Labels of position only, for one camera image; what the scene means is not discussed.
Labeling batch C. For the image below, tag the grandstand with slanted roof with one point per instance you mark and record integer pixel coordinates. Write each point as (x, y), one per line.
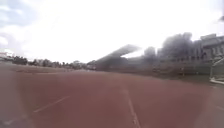
(115, 58)

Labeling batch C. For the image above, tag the small dark tree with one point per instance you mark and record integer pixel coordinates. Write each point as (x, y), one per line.
(150, 53)

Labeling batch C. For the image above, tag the red running track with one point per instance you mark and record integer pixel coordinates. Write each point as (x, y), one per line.
(100, 103)

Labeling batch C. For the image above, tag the grass strip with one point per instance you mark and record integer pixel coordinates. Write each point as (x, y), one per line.
(196, 78)

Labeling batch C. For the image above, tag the pale railing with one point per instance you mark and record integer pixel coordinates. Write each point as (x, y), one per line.
(216, 63)

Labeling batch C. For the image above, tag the pale kerb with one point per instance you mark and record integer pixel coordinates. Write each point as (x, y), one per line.
(217, 81)

